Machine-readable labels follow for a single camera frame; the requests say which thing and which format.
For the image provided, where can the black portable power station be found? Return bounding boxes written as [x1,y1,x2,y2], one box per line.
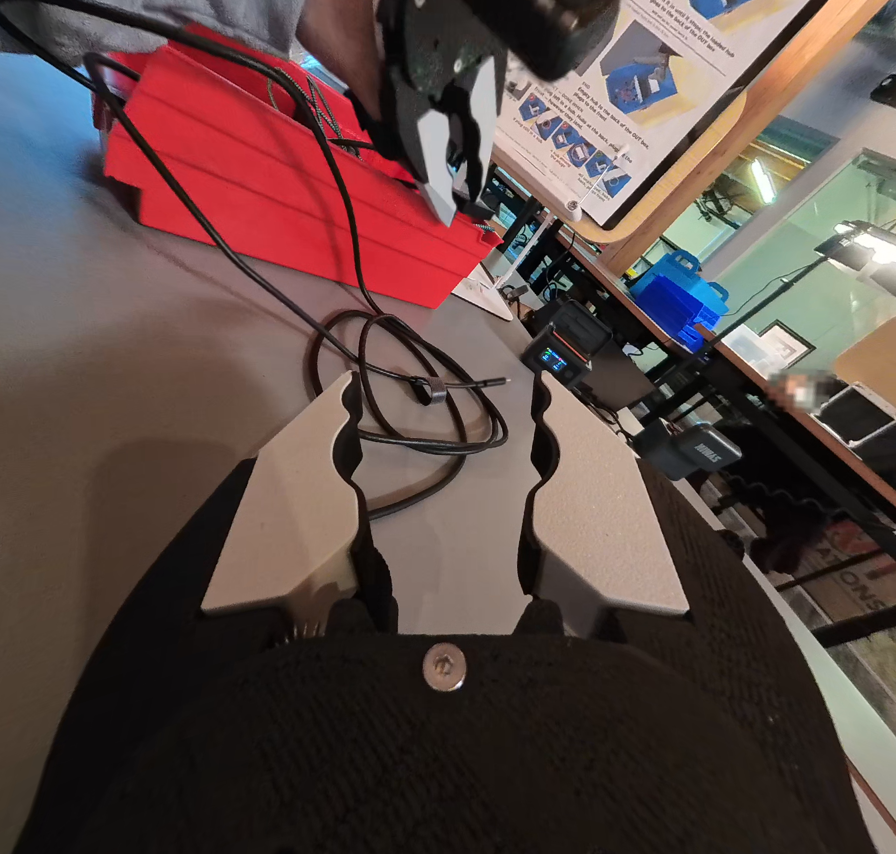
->
[521,301,613,389]

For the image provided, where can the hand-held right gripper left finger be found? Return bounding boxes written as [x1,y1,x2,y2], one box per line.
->
[201,370,399,632]

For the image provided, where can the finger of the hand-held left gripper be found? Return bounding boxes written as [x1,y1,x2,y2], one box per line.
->
[416,107,463,230]
[456,58,505,221]

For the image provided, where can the tan rounded sign board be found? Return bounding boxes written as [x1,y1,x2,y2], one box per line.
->
[836,318,896,407]

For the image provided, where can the white sign stand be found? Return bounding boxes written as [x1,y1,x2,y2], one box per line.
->
[451,213,561,323]

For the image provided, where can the dark grey charger box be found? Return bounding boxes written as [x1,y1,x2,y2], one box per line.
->
[633,420,743,480]

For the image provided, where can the black USB cable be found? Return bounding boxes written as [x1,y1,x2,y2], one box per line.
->
[0,0,512,519]

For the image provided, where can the instruction poster on stand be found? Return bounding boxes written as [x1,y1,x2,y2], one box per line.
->
[560,84,750,246]

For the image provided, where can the clear storage box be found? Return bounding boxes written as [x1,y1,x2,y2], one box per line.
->
[721,323,771,359]

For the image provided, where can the glass office partition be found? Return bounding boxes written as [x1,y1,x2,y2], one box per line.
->
[665,98,896,351]

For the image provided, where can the wooden post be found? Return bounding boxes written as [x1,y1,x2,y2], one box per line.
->
[598,0,896,277]

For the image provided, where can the black framed picture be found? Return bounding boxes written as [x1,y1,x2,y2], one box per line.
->
[759,318,816,370]

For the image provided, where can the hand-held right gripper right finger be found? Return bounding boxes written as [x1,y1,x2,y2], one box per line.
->
[518,371,690,634]

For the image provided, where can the person's left hand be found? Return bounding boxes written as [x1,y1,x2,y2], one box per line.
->
[294,0,385,112]

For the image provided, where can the black tray with parts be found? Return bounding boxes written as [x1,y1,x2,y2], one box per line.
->
[812,381,896,449]

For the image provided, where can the dark blue plastic bin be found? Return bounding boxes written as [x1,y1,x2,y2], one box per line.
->
[630,276,722,351]

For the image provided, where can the red plastic bin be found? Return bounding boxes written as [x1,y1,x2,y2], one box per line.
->
[91,24,505,309]

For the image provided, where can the studio light on stand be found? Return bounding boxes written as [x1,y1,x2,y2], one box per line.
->
[710,218,896,340]

